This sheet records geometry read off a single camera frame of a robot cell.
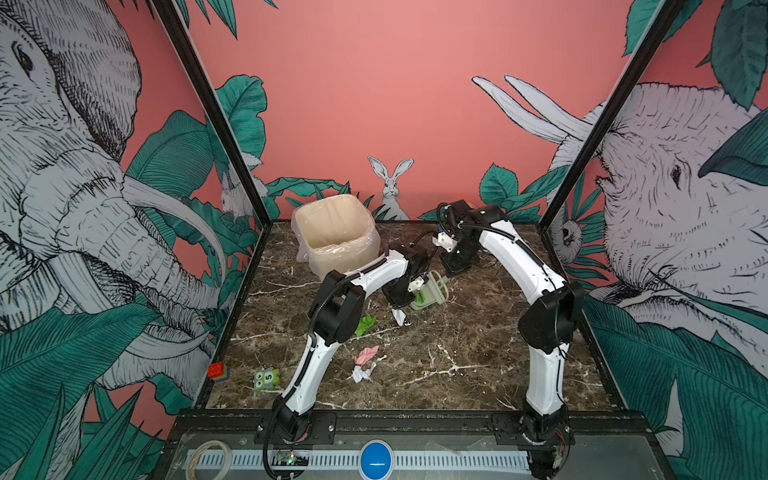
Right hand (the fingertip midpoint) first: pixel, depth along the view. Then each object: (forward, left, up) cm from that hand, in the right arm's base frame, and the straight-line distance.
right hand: (445, 269), depth 84 cm
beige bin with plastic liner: (+20, +36, -7) cm, 42 cm away
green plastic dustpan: (0, +2, -13) cm, 13 cm away
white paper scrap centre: (-6, +13, -17) cm, 23 cm away
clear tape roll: (-46, +62, -15) cm, 79 cm away
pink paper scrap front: (-19, +23, -17) cm, 34 cm away
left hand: (-2, +14, -14) cm, 20 cm away
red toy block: (-25, +62, -11) cm, 68 cm away
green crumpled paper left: (-10, +24, -15) cm, 30 cm away
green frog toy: (-26, +50, -15) cm, 58 cm away
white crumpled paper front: (-25, +25, -16) cm, 38 cm away
